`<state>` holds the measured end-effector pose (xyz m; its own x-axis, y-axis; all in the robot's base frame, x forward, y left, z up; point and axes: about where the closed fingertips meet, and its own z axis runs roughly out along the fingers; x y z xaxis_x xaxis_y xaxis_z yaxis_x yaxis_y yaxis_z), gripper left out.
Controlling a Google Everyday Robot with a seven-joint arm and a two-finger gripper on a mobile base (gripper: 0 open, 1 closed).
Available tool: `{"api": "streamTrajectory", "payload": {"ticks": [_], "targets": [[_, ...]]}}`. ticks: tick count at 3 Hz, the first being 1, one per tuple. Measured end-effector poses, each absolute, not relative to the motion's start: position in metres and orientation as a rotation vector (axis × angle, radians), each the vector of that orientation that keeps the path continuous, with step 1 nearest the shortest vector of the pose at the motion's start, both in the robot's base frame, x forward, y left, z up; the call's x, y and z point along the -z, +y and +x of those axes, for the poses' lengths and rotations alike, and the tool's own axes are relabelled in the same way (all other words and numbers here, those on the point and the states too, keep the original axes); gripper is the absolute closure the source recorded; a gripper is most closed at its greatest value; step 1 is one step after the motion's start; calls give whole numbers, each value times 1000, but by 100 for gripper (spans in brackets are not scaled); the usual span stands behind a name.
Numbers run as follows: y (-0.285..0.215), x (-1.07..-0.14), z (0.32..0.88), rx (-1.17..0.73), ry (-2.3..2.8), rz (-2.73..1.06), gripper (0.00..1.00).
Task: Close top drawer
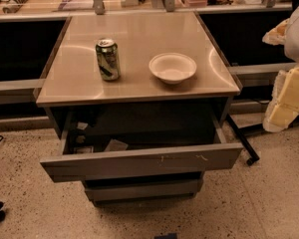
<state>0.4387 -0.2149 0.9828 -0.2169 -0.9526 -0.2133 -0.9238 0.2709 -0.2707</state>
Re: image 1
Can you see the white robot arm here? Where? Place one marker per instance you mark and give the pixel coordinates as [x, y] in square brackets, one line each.
[291, 46]

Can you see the white paper in drawer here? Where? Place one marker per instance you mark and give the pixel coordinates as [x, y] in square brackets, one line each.
[116, 145]

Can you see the white bowl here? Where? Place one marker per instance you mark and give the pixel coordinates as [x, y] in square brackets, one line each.
[172, 68]

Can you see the grey drawer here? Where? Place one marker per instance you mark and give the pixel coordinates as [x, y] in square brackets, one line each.
[100, 193]
[144, 162]

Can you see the grey bottom drawer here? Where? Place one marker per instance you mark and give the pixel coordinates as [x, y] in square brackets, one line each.
[100, 193]

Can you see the black rolling stand frame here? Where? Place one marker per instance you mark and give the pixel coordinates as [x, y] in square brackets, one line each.
[244, 132]

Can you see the grey top drawer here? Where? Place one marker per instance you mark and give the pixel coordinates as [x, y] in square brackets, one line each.
[144, 162]

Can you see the grey drawer cabinet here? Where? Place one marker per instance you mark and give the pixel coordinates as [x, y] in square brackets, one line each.
[137, 108]

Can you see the green soda can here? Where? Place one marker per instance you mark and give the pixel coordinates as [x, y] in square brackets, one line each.
[108, 59]

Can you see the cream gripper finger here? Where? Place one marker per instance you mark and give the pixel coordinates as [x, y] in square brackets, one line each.
[276, 36]
[284, 106]

